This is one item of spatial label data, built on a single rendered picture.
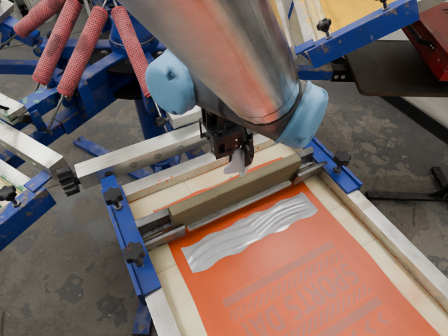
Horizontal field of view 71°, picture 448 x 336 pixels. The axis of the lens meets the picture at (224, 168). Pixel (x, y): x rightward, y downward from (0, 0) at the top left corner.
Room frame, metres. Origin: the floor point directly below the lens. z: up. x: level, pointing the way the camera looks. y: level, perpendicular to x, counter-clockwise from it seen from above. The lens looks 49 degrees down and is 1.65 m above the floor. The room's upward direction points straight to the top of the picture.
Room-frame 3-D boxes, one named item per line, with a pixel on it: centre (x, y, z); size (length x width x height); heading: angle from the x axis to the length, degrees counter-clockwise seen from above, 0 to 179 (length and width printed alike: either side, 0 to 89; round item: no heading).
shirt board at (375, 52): (1.18, -0.31, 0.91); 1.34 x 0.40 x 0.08; 88
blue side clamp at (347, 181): (0.62, -0.27, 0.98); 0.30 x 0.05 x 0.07; 28
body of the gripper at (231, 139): (0.45, -0.01, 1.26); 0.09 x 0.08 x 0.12; 119
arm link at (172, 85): (0.36, 0.03, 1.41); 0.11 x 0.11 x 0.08; 55
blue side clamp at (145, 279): (0.35, 0.22, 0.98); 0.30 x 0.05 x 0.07; 28
